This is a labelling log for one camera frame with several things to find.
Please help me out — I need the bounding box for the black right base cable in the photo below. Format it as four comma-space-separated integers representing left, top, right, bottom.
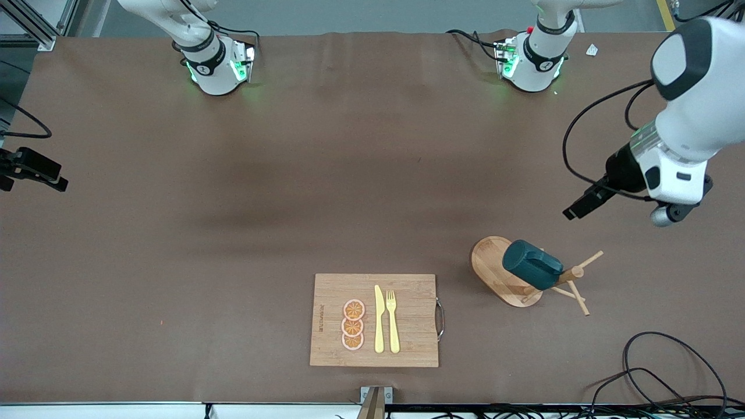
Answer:
207, 20, 261, 51

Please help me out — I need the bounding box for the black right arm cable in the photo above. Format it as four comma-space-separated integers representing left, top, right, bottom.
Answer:
0, 96, 52, 140

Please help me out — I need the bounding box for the black base cable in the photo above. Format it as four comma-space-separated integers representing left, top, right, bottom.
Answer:
207, 20, 261, 51
446, 29, 505, 62

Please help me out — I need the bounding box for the yellow plastic fork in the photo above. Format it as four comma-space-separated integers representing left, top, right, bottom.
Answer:
386, 290, 401, 354

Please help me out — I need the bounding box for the dark teal cup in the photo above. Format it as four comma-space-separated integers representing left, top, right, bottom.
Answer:
502, 239, 564, 292

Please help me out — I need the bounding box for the yellow plastic knife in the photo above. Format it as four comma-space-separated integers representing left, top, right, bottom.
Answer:
374, 285, 385, 354

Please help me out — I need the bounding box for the aluminium frame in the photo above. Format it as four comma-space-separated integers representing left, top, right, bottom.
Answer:
0, 0, 79, 51

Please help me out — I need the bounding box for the wooden mug tree stand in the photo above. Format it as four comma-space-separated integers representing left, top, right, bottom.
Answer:
470, 236, 604, 317

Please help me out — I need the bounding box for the brown table cloth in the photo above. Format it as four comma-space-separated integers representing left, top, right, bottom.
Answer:
0, 29, 745, 406

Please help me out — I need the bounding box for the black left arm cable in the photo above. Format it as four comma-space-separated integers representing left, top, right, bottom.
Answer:
562, 79, 671, 202

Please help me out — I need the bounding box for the black looped cable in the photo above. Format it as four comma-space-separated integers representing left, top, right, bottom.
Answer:
591, 331, 729, 419

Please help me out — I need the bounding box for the black left base cable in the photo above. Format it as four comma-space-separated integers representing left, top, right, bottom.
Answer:
446, 29, 505, 62

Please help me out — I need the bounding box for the bamboo cutting board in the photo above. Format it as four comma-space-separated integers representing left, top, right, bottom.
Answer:
310, 274, 439, 368

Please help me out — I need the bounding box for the aluminium profile post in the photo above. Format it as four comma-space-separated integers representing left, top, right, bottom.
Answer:
356, 386, 393, 419

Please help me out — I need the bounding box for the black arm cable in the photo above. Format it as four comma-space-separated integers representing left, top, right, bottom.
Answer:
562, 79, 671, 202
0, 96, 52, 140

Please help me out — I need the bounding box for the black cable bundle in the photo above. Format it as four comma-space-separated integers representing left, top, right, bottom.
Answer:
335, 402, 745, 419

